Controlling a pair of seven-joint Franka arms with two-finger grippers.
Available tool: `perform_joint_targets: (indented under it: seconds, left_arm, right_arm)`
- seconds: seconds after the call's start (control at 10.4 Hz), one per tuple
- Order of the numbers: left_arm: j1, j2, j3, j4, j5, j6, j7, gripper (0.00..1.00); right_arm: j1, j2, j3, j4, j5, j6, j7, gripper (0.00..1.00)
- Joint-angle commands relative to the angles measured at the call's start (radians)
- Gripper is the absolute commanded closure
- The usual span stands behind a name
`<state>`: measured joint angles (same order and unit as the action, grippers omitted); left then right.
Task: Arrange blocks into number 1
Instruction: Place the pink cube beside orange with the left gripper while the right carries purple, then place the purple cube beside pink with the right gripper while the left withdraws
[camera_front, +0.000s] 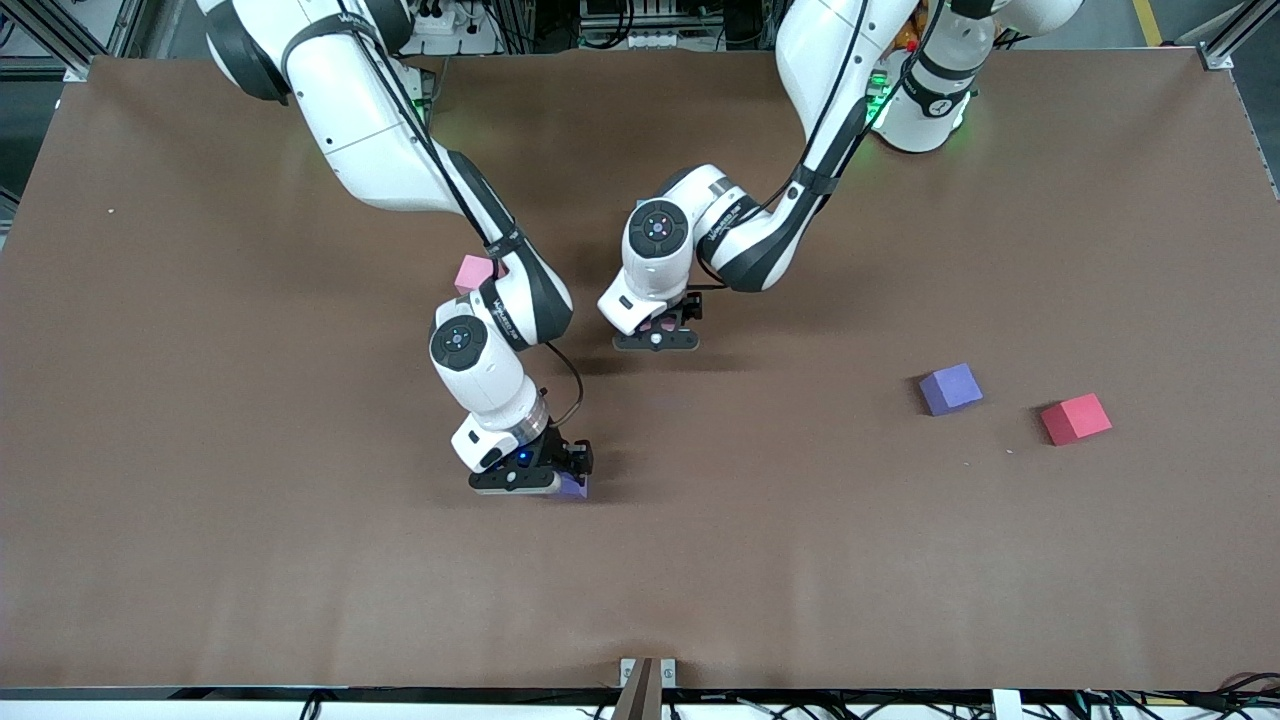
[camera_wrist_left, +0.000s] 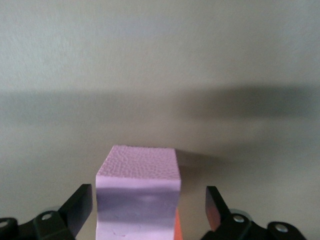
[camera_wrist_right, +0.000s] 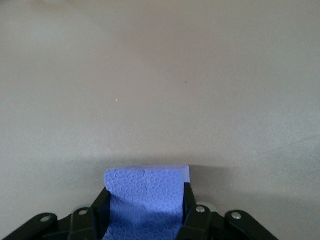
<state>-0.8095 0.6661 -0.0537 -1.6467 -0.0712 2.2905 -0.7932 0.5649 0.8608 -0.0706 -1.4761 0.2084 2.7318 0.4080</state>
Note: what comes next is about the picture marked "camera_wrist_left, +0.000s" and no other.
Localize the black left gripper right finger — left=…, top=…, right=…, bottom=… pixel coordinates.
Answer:
left=201, top=185, right=308, bottom=240

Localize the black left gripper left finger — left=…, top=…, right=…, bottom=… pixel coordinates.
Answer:
left=0, top=183, right=94, bottom=240

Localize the orange foam cube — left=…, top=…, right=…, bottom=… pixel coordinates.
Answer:
left=174, top=208, right=183, bottom=240

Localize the pink foam cube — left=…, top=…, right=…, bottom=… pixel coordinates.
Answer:
left=95, top=144, right=182, bottom=240

